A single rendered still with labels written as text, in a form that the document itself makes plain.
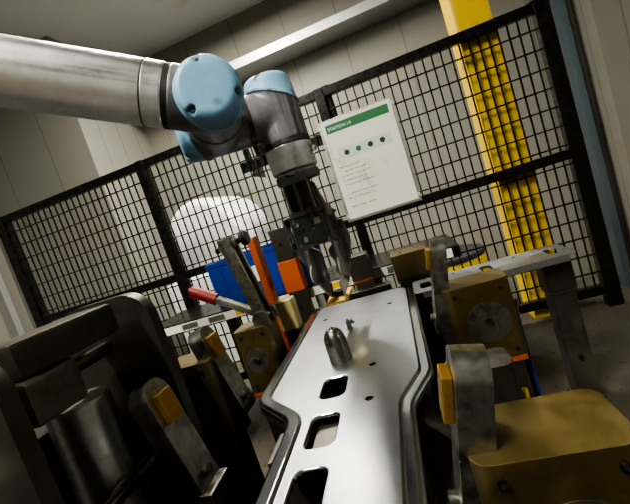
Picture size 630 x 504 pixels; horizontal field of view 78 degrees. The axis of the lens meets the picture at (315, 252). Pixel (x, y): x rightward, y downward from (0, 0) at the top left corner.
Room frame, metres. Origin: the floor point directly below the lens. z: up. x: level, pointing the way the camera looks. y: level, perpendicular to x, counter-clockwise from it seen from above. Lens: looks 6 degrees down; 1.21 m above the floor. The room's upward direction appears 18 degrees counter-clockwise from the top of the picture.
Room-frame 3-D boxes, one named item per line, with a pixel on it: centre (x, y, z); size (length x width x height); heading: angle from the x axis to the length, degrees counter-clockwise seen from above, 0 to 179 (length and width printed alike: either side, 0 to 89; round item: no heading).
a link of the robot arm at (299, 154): (0.63, -0.01, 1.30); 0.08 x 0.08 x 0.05
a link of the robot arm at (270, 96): (0.63, -0.01, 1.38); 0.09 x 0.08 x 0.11; 101
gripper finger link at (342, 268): (0.63, -0.03, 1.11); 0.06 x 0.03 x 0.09; 167
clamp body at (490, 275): (0.55, -0.22, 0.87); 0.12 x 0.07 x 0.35; 77
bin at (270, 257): (1.14, 0.15, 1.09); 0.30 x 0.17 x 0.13; 67
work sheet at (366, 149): (1.17, -0.24, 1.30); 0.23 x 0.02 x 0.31; 77
